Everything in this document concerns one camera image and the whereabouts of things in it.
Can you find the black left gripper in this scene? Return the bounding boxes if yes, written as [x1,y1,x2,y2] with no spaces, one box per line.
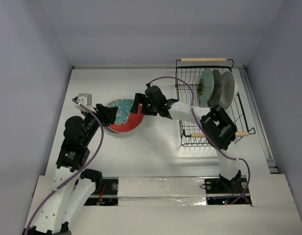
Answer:
[81,103,117,145]

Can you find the blue floral white plate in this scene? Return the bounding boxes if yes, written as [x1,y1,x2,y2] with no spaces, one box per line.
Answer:
[106,99,136,133]

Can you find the red and teal plate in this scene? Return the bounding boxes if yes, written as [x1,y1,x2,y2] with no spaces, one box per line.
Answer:
[106,99,144,133]

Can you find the light green plate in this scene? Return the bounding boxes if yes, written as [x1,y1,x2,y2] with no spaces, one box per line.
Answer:
[197,68,214,105]

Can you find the dark green marbled plate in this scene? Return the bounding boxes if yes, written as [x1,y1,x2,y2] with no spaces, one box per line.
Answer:
[207,70,222,107]

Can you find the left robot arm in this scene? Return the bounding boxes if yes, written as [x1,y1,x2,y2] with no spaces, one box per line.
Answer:
[23,100,118,235]

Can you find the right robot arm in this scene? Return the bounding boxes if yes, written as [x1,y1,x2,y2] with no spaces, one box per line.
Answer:
[130,86,241,192]

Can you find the pale blue-grey plate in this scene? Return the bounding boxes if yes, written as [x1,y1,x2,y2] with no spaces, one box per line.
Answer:
[219,71,238,110]

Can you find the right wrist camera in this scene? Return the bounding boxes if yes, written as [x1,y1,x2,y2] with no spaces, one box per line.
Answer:
[146,83,157,88]

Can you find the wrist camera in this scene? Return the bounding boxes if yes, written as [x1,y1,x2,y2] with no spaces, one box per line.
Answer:
[146,83,157,88]
[73,93,93,109]

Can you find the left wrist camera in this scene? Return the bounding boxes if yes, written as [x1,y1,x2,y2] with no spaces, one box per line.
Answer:
[73,93,93,109]

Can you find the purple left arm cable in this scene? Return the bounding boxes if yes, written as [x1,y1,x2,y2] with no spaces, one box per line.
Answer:
[23,97,104,233]

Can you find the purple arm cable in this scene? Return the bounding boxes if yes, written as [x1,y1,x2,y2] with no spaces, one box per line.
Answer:
[148,76,251,205]
[23,97,104,233]

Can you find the black wire dish rack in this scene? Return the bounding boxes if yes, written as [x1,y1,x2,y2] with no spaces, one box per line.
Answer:
[175,58,256,149]

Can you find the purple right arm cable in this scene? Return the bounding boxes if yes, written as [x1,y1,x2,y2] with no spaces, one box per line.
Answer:
[148,76,251,205]

